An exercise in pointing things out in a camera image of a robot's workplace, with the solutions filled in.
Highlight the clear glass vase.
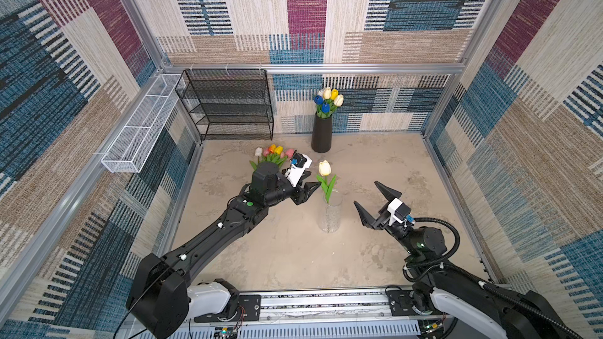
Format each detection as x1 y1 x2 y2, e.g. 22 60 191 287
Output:
319 190 343 233

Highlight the tulip bunch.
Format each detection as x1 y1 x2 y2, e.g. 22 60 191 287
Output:
250 144 291 170

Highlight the black cylindrical vase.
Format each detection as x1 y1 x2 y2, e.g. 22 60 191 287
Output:
311 115 333 153

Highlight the cream white tulip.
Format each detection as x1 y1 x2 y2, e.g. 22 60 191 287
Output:
333 94 344 108

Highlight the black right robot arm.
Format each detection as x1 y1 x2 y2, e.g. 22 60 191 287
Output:
354 182 579 338

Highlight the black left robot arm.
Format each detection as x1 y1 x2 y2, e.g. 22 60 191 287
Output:
126 153 320 338

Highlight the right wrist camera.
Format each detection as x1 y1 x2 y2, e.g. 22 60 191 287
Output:
387 198 415 226

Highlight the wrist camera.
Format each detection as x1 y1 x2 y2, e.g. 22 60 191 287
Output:
284 151 312 188
387 198 415 226

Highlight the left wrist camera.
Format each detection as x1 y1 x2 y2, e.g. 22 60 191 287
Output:
284 151 312 188

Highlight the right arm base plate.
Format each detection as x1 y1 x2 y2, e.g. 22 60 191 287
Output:
384 285 448 318

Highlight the aluminium mounting rail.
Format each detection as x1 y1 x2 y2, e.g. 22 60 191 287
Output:
117 283 524 339

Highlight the black wire mesh shelf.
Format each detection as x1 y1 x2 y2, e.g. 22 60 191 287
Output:
175 69 274 141

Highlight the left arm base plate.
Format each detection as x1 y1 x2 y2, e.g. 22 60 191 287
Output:
193 294 262 323

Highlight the white wire mesh basket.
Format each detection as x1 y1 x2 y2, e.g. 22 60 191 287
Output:
101 74 180 174

